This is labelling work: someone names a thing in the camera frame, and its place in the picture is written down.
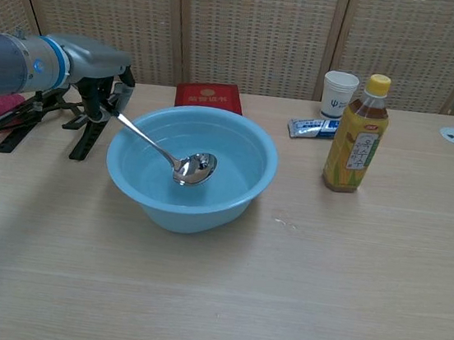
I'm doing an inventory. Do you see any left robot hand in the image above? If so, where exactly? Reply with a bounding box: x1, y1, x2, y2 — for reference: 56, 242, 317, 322
53, 34, 141, 128

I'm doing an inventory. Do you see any silver ladle with black grip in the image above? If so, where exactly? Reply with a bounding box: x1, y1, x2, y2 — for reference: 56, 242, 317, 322
106, 110, 223, 191

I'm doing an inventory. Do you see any light blue plastic basin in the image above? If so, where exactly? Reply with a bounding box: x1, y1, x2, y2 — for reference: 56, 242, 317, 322
98, 95, 284, 245

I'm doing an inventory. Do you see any black folding laptop stand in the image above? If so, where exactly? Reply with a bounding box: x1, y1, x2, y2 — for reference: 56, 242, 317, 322
0, 75, 123, 166

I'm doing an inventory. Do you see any red certificate booklet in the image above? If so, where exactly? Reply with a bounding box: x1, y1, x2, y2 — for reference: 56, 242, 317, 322
174, 77, 248, 118

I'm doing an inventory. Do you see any woven rattan folding screen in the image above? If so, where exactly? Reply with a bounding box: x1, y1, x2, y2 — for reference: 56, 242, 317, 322
0, 0, 454, 137

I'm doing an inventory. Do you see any blue white tissue packet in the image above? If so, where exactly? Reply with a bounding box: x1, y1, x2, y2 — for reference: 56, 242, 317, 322
286, 113, 341, 144

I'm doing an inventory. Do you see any white paper cup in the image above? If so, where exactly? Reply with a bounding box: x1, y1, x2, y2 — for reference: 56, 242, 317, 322
319, 68, 361, 123

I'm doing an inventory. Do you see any yellow corn tea bottle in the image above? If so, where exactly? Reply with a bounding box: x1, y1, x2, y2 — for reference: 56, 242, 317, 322
320, 68, 396, 198

